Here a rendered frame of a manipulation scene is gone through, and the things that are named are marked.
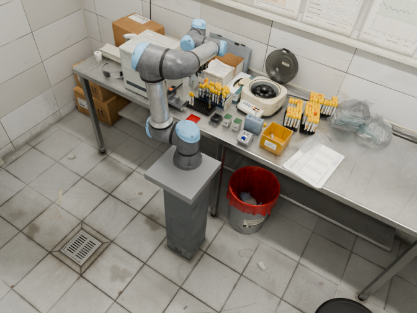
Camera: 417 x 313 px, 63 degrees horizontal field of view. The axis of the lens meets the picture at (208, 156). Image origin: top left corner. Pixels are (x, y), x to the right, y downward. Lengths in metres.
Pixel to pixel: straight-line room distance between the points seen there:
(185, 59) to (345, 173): 1.09
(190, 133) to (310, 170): 0.70
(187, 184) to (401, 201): 1.10
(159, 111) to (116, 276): 1.31
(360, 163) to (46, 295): 2.08
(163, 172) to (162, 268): 0.92
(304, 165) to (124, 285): 1.40
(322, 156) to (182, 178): 0.80
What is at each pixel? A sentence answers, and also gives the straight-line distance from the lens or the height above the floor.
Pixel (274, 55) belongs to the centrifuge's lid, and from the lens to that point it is 2.28.
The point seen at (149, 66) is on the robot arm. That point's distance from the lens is 1.36.
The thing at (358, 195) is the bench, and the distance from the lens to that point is 1.90.
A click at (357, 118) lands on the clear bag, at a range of 2.20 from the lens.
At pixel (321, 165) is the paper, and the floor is 0.89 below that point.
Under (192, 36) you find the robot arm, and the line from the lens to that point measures 1.72.
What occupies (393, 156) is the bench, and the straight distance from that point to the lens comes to 2.20.
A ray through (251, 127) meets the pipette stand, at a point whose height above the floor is 0.92.
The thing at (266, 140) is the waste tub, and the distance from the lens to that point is 1.89.
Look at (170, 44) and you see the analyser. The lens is 2.16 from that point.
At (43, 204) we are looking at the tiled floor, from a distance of 2.92.
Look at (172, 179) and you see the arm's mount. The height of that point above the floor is 0.92.
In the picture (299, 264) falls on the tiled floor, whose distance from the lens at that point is 2.59.
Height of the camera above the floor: 2.25
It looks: 48 degrees down
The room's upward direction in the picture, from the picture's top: 5 degrees clockwise
